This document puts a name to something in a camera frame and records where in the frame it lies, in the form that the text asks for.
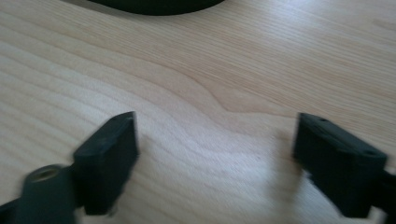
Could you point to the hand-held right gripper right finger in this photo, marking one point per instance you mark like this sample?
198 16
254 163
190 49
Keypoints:
337 168

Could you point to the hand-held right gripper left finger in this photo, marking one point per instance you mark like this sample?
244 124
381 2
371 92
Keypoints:
104 169

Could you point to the dark round object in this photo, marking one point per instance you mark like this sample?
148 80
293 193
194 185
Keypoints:
155 6

